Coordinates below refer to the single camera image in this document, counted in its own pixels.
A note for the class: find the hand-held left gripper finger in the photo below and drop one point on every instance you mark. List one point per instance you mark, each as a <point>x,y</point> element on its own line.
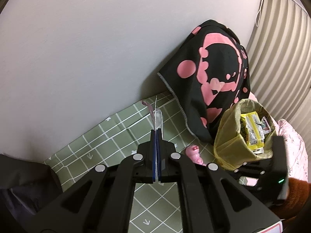
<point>159,155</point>
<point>153,150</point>

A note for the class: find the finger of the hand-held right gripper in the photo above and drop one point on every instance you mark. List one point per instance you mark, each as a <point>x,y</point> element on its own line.
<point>252,168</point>

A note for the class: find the white pink wrapper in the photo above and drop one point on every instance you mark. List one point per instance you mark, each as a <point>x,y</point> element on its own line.
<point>249,181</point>

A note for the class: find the clear plastic wrapper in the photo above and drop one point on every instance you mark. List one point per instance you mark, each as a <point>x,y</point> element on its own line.
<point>158,119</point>

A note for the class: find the yellow snack packet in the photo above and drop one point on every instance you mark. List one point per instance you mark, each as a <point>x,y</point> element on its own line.
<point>252,133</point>

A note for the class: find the bin with yellow-green bag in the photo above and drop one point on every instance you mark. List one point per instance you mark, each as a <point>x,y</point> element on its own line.
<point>228,136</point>

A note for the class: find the person's right forearm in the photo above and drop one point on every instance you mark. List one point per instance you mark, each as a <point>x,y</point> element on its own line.
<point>296,196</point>

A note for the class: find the pink floral quilt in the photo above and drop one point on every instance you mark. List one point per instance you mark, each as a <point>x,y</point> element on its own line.
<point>291,145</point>

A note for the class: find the small white red wrapper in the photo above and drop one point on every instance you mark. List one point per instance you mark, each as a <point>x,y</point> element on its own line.
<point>266,126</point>

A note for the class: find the green checked bed sheet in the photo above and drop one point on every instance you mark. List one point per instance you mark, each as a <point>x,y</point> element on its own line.
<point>116,131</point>

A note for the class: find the black pillow with pink print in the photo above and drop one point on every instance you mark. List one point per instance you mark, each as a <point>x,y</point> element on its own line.
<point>218,60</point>

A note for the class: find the beige pleated curtain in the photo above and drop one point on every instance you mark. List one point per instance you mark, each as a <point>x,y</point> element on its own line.
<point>279,53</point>

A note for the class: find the black jacket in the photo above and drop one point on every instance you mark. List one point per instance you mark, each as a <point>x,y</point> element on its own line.
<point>24,182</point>

